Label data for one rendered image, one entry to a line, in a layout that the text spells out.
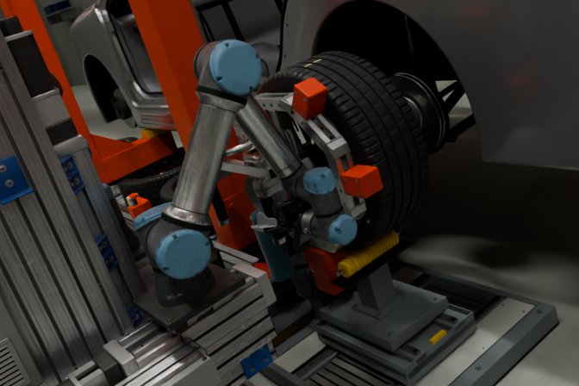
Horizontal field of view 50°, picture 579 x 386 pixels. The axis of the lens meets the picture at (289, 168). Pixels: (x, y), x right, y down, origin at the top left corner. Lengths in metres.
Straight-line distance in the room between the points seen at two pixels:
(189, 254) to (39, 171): 0.43
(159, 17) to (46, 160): 0.87
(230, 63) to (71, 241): 0.61
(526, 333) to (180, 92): 1.48
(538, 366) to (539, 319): 0.18
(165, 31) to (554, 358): 1.75
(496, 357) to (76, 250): 1.42
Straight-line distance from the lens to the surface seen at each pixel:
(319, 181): 1.50
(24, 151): 1.57
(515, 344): 2.35
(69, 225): 1.61
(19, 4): 4.13
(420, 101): 2.26
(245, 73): 1.35
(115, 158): 4.26
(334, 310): 2.46
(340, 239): 1.53
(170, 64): 2.28
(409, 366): 2.20
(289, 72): 2.00
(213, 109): 1.36
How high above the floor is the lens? 1.50
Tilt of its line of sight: 18 degrees down
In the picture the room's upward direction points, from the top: 18 degrees counter-clockwise
